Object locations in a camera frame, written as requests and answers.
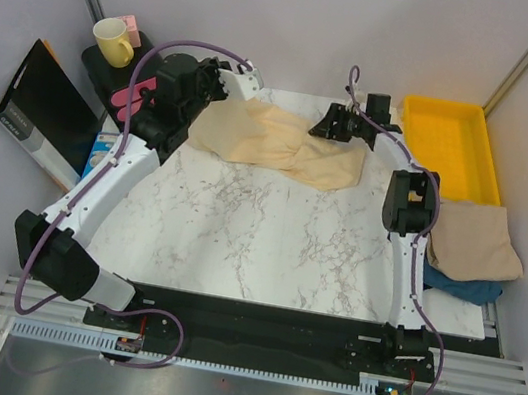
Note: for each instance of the right white cable duct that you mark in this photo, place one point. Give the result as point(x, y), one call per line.
point(389, 384)

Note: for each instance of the blue picture book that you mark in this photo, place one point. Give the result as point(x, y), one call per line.
point(103, 143)

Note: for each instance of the folded blue t shirt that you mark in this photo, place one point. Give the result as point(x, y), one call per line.
point(475, 292)

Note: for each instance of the left white cable duct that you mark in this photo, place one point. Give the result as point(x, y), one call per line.
point(104, 342)

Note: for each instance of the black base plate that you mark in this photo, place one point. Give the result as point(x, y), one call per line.
point(270, 339)

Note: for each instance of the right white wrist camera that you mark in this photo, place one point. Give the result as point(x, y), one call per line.
point(355, 93)

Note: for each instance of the white cable duct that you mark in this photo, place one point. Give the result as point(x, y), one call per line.
point(389, 384)
point(104, 342)

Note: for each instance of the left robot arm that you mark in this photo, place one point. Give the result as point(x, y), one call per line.
point(163, 97)

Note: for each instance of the cream yellow t shirt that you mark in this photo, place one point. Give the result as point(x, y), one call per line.
point(261, 134)

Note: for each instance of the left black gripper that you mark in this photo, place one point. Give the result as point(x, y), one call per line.
point(211, 67)

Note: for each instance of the yellow ceramic mug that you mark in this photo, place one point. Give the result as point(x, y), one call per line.
point(112, 38)

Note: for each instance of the black cardboard box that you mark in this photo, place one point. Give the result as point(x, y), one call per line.
point(49, 118)

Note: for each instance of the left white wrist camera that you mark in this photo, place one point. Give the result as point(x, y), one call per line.
point(242, 85)

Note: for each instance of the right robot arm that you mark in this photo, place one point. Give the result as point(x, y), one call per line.
point(409, 211)

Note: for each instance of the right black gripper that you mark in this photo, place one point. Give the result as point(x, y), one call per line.
point(324, 129)

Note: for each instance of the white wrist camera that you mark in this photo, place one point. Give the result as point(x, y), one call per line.
point(355, 93)
point(242, 85)

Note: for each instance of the folded beige t shirt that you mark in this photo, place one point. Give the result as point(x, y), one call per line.
point(471, 241)

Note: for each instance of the yellow plastic bin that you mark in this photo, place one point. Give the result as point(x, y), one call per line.
point(451, 139)

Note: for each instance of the black pink drawer unit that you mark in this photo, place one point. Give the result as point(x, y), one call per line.
point(110, 84)

